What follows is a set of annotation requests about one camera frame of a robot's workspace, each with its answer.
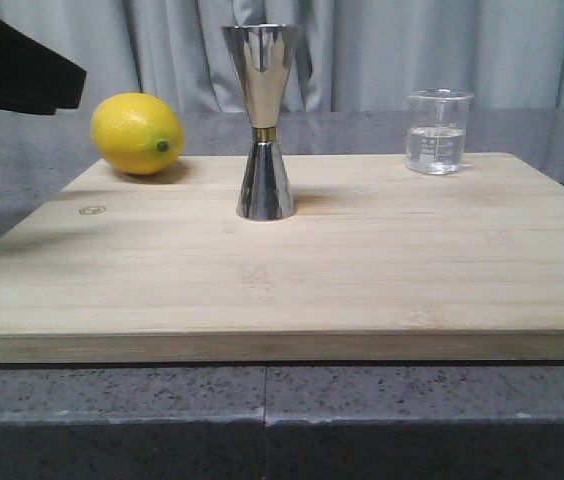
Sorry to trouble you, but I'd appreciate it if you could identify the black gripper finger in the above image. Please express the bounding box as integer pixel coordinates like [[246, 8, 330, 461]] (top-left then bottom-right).
[[0, 19, 86, 115]]

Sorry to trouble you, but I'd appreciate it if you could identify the steel double jigger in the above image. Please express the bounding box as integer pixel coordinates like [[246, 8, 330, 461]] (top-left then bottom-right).
[[222, 24, 299, 221]]

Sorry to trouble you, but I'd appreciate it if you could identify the glass beaker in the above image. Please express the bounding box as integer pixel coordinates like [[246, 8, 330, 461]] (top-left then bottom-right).
[[406, 88, 474, 175]]

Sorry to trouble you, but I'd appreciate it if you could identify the yellow lemon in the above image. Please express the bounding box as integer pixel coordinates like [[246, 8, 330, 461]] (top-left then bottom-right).
[[91, 92, 184, 175]]

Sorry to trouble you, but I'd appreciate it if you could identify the grey curtain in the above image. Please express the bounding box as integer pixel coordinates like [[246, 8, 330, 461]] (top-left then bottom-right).
[[0, 1, 564, 112]]

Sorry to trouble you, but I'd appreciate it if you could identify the wooden cutting board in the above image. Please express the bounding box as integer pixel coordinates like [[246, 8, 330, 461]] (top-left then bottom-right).
[[0, 153, 564, 363]]

